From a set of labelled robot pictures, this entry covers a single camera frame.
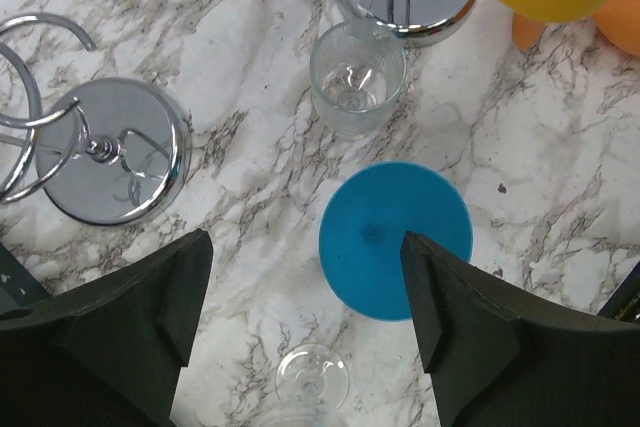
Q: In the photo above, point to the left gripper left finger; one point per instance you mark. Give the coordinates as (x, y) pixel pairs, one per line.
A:
(109, 352)

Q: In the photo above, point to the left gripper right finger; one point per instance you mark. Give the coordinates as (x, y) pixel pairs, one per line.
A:
(500, 356)

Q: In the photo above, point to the short ribbed clear glass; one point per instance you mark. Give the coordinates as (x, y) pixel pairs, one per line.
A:
(357, 70)

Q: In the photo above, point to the clear stemmed wine glass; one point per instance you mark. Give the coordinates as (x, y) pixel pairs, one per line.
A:
(312, 383)

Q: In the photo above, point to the round chrome glass rack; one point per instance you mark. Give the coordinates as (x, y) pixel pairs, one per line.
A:
(111, 151)

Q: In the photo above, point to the dark tool mat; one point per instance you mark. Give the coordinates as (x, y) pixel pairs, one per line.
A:
(18, 287)

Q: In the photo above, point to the blue plastic goblet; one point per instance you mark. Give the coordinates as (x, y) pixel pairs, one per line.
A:
(363, 226)

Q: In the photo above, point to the orange plastic goblet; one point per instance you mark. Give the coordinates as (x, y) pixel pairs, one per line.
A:
(617, 20)

